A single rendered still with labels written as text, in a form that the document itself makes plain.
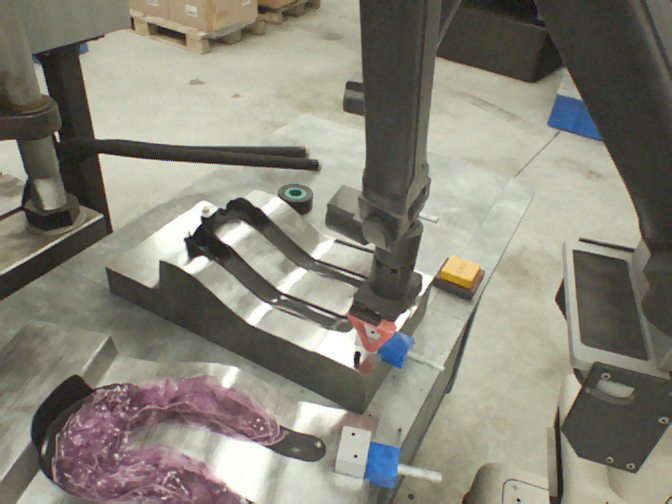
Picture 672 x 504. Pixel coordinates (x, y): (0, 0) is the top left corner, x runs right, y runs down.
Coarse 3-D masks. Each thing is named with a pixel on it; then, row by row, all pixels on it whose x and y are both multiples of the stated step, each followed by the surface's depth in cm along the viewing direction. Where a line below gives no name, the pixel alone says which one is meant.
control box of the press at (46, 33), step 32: (32, 0) 111; (64, 0) 117; (96, 0) 123; (32, 32) 113; (64, 32) 119; (96, 32) 126; (64, 64) 127; (64, 96) 130; (64, 128) 136; (96, 160) 144; (96, 192) 148
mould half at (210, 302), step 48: (144, 240) 105; (240, 240) 96; (144, 288) 96; (192, 288) 90; (240, 288) 90; (288, 288) 94; (336, 288) 95; (240, 336) 90; (288, 336) 85; (336, 336) 85; (336, 384) 84
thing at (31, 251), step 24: (0, 192) 127; (0, 216) 120; (24, 216) 121; (96, 216) 123; (0, 240) 114; (24, 240) 114; (48, 240) 115; (72, 240) 118; (96, 240) 124; (0, 264) 108; (24, 264) 110; (48, 264) 115; (0, 288) 107
